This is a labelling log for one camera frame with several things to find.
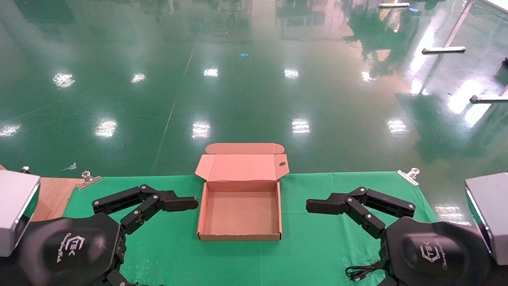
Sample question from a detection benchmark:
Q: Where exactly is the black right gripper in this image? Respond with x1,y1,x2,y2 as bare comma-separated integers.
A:
377,216,497,286

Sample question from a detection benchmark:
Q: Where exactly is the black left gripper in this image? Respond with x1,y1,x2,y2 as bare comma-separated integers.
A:
16,184,199,286

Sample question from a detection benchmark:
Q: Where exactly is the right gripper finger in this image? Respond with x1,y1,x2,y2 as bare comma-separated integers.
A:
306,187,416,239

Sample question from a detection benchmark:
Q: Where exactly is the black USB cable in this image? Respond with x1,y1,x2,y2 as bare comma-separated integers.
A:
344,260,387,282

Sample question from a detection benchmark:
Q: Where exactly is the open brown cardboard box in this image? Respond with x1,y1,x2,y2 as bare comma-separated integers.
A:
194,143,289,242

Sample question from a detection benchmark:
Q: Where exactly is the green table cloth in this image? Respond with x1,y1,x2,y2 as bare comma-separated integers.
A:
62,172,439,286

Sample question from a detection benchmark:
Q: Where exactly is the silver metal binder clip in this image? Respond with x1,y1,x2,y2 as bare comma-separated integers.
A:
398,168,420,186
77,171,102,190

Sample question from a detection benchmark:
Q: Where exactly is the white metal stand foot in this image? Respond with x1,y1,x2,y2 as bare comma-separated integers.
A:
470,85,508,103

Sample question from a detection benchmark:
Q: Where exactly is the white metal stand leg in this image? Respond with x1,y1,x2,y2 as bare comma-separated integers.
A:
421,0,475,54

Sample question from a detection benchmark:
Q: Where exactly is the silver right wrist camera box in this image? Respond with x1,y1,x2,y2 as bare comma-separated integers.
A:
464,172,508,266

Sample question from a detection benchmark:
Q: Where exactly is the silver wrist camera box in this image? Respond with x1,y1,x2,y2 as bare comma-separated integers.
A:
464,172,508,266
0,170,41,257

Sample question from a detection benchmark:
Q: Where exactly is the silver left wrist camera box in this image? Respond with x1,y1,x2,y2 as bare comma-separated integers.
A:
0,170,41,257

